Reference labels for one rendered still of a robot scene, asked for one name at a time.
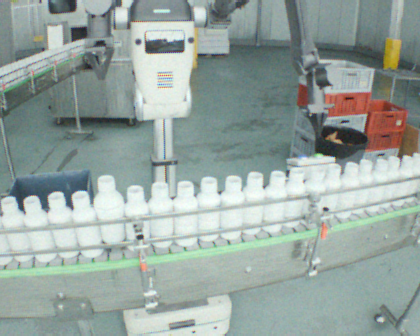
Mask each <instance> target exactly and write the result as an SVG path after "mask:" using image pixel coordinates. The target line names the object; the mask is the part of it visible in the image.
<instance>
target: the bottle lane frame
mask: <svg viewBox="0 0 420 336"><path fill-rule="evenodd" d="M393 210H394V209H393ZM418 213H420V205H416V206H412V207H411V206H409V207H408V208H402V209H400V210H397V211H395V210H394V212H390V213H387V212H386V213H385V214H381V215H379V214H378V213H377V216H369V215H368V217H367V218H362V219H361V218H359V217H358V218H359V219H357V220H353V221H350V220H349V222H347V223H340V221H339V224H336V225H332V226H333V227H334V231H330V230H329V229H328V231H327V235H326V238H325V239H324V240H322V239H321V242H320V246H319V249H318V254H317V257H318V258H319V259H320V262H319V265H318V266H317V268H316V272H317V273H321V272H325V271H330V270H334V269H336V268H339V267H342V266H346V265H350V264H354V263H358V262H361V261H363V260H366V259H369V258H373V257H377V256H381V255H384V254H386V253H388V252H392V251H396V250H399V249H403V248H406V247H408V246H410V245H413V243H414V242H413V240H414V239H416V238H415V236H413V235H412V232H411V228H412V227H413V224H416V222H415V218H416V217H417V214H418ZM418 224H419V225H420V217H419V220H418ZM316 226H317V225H316ZM317 227H318V228H319V226H317ZM318 228H315V229H310V230H307V229H306V231H304V232H298V233H297V232H296V231H295V230H293V231H294V233H293V234H288V235H284V234H283V233H282V234H281V236H276V237H271V235H270V234H268V235H269V238H265V239H258V238H257V237H256V236H255V238H256V240H253V241H247V242H245V241H244V240H243V239H242V242H241V243H235V244H231V243H230V242H229V240H228V245H224V246H218V247H217V246H216V244H215V243H213V244H214V247H212V248H206V249H201V246H200V245H199V250H195V251H192V250H188V251H187V250H186V248H184V251H183V252H177V253H172V251H171V250H170V249H169V254H165V255H157V254H156V253H155V252H153V256H148V257H146V261H147V262H146V263H147V268H151V267H154V277H152V279H151V280H155V289H153V290H155V292H156V295H154V298H155V302H157V306H160V305H169V304H174V303H183V302H187V301H192V300H201V299H205V298H210V297H214V296H219V295H228V294H233V293H237V292H242V291H246V290H251V289H255V288H260V287H264V286H269V285H273V284H278V283H282V282H287V281H291V280H295V279H299V278H302V277H305V276H306V275H305V271H306V270H307V269H308V266H307V260H305V256H306V253H308V252H310V249H307V248H308V244H309V240H316V236H317V233H318ZM317 273H316V274H317ZM74 297H77V298H78V297H84V298H86V299H88V300H89V302H90V304H91V307H92V311H93V314H97V313H100V314H101V313H105V312H107V313H109V312H113V311H114V312H117V311H126V310H130V309H131V310H134V309H139V308H141V309H143V308H145V303H144V293H143V283H142V280H141V273H140V263H139V257H137V258H131V259H126V258H125V255H123V259H120V260H115V261H110V257H108V258H107V260H106V261H104V262H95V259H93V260H92V262H91V263H83V264H80V263H79V260H78V259H77V264H73V265H64V261H63V262H62V265H61V266H53V267H52V266H50V264H49V262H48V264H47V267H40V268H38V267H35V263H34V264H33V266H32V268H27V269H25V268H22V269H21V268H20V266H18V268H17V269H10V270H8V269H7V268H6V266H5V268H4V269H3V270H2V269H1V270H0V320H2V319H3V320H5V319H6V320H8V319H10V320H11V319H27V318H28V319H30V318H32V319H34V318H44V317H45V318H47V317H50V318H51V317H57V315H56V312H55V309H54V306H53V303H54V302H55V301H56V299H63V298H64V299H66V298H74Z"/></svg>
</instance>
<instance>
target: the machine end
mask: <svg viewBox="0 0 420 336"><path fill-rule="evenodd" d="M133 1H134V0H115V3H116V7H124V6H126V8H127V7H129V8H130V5H131V4H132V2H133ZM39 3H41V6H42V7H41V9H42V12H41V13H42V24H43V26H42V28H43V31H42V32H43V39H44V41H43V43H44V48H42V50H43V51H42V52H47V51H49V49H48V40H47V38H48V36H47V32H48V31H47V25H51V24H53V25H54V24H63V34H64V35H63V39H64V43H63V44H64V45H66V44H70V43H73V42H76V41H79V40H81V39H85V38H86V37H87V14H89V13H86V14H85V7H84V0H39ZM113 37H114V44H115V47H114V49H115V51H114V54H113V57H112V60H111V62H110V66H109V68H108V71H107V74H106V77H105V80H98V78H97V76H96V74H95V73H94V69H93V68H92V67H91V66H89V67H87V68H85V69H84V70H82V71H79V74H76V86H77V98H78V104H79V106H78V110H79V115H80V117H87V118H99V117H106V118H128V119H129V121H130V122H128V123H127V126H135V125H136V123H135V122H132V119H135V117H136V113H135V111H136V109H135V102H134V94H135V91H134V88H135V86H134V84H135V82H136V81H137V80H136V77H135V73H134V66H133V63H132V59H131V43H130V39H131V33H130V29H129V30H128V29H127V30H116V29H115V31H114V36H113ZM105 58H106V56H105V55H99V58H98V60H99V61H98V62H97V63H98V65H99V66H100V69H102V68H103V65H104V62H105ZM48 93H49V102H50V105H48V107H49V110H51V115H52V117H57V118H59V121H58V122H56V124H57V125H61V124H63V123H64V121H60V118H61V117H65V118H71V117H76V113H75V108H74V103H75V101H74V96H73V85H72V76H71V77H69V78H67V79H65V80H63V81H61V82H59V83H57V84H55V85H53V86H52V87H50V88H48Z"/></svg>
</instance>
